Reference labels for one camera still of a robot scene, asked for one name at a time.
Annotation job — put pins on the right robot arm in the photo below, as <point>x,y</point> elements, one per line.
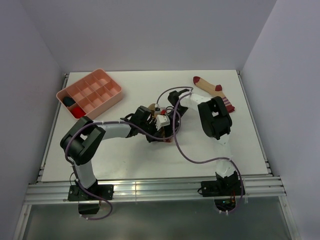
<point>216,123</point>

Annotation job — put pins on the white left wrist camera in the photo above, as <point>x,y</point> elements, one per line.
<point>162,121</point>

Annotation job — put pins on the dark teal rolled sock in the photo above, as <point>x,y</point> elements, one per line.
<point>68,101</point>

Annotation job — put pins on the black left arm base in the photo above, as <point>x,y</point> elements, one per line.
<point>90,200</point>

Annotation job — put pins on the red rolled sock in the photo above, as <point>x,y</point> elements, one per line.
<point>78,112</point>

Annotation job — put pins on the pink compartment organizer tray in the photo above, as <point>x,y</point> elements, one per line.
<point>95,93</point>

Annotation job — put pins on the tan argyle sock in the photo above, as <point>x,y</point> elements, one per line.
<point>151,107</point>

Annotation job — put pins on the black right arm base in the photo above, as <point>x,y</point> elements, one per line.
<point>228,187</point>

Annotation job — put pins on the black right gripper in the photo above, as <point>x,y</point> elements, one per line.
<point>176,126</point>

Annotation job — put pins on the tan maroon striped sock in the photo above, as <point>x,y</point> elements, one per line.
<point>213,90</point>

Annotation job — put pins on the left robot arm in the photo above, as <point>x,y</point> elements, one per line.
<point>81,142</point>

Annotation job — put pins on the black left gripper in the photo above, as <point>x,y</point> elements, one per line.
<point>156,132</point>

